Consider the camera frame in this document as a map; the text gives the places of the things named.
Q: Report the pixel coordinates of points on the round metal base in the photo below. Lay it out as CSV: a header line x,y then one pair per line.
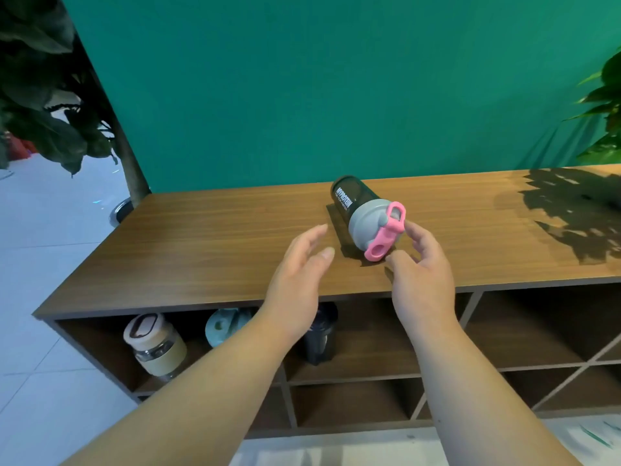
x,y
120,212

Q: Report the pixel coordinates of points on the teal bottle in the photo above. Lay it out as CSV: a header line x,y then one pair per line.
x,y
225,327

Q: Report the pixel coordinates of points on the bright green leafy plant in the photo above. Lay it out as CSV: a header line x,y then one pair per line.
x,y
606,106

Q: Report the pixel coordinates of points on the person's right hand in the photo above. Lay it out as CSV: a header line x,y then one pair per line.
x,y
427,291

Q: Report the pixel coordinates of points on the person's right thumb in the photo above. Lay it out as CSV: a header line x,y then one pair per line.
x,y
398,261

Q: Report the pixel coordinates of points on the person's left forearm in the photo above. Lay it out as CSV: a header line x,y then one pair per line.
x,y
203,402

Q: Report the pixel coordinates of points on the wooden shelf cabinet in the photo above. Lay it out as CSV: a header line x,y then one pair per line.
x,y
203,247

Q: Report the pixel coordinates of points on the beige glass tumbler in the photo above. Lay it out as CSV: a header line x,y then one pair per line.
x,y
155,347

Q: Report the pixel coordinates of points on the person's left thumb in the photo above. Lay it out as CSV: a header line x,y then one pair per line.
x,y
324,259

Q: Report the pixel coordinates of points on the person's left hand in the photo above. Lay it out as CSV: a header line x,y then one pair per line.
x,y
291,291

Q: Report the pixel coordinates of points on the person's right forearm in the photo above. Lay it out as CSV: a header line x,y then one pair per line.
x,y
475,402

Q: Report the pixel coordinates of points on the black shaker bottle pink lid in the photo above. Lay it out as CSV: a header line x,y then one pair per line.
x,y
361,213

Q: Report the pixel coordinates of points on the dark large-leaf plant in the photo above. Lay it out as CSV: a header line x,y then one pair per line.
x,y
43,92

